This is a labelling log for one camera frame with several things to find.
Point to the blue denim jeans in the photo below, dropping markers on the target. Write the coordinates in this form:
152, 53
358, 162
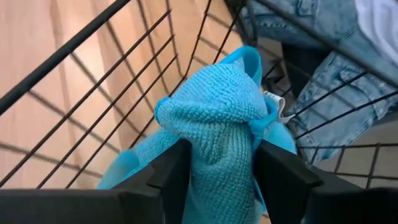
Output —
342, 109

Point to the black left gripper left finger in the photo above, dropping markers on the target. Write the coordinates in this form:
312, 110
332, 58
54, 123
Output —
93, 205

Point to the blue microfiber towel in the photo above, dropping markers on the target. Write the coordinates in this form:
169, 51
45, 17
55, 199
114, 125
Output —
217, 124

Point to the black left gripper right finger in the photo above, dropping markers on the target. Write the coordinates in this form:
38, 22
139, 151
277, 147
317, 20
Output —
311, 202

